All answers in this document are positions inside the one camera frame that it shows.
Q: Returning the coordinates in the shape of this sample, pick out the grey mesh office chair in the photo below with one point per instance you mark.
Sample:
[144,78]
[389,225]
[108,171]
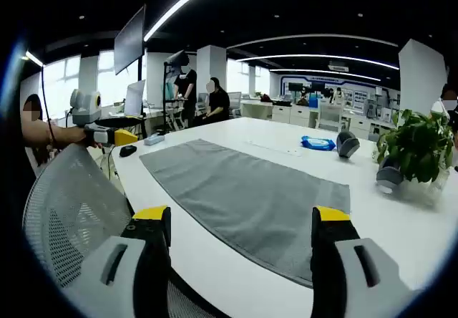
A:
[71,203]

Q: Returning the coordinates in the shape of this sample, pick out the person's left hand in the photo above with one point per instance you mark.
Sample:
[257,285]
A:
[77,135]

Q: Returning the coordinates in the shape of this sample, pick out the grey towel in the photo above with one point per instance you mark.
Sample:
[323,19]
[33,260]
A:
[243,196]

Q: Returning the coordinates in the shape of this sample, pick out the blue wet wipes pack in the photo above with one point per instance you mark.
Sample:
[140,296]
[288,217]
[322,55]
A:
[317,143]

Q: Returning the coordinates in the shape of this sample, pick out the white table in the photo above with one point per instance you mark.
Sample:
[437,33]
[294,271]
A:
[379,225]

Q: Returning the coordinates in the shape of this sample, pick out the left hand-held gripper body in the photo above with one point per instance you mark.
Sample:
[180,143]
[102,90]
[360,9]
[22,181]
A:
[84,108]

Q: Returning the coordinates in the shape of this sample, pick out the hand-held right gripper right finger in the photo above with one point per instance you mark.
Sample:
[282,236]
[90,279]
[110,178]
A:
[361,282]

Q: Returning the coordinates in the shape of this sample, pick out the black computer mouse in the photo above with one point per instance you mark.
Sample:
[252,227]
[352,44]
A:
[127,150]

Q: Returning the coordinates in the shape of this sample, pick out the light blue box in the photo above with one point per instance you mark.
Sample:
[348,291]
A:
[154,139]

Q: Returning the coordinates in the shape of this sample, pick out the green potted plant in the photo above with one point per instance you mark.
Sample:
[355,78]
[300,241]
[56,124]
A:
[418,146]

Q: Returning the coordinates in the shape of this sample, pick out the white chair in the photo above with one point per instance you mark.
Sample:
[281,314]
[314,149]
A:
[331,115]

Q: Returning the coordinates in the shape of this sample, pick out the grey rolled band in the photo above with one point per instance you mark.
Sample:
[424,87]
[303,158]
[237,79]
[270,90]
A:
[347,145]

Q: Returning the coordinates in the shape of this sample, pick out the white display panel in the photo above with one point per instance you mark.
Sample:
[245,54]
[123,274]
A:
[134,97]

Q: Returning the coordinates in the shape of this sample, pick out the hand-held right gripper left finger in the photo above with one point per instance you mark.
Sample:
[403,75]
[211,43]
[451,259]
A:
[118,278]

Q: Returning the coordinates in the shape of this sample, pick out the large black monitor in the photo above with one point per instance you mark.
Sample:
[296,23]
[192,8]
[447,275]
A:
[129,46]

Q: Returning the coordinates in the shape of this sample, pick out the black monitor base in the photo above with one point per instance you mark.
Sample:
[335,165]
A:
[118,121]

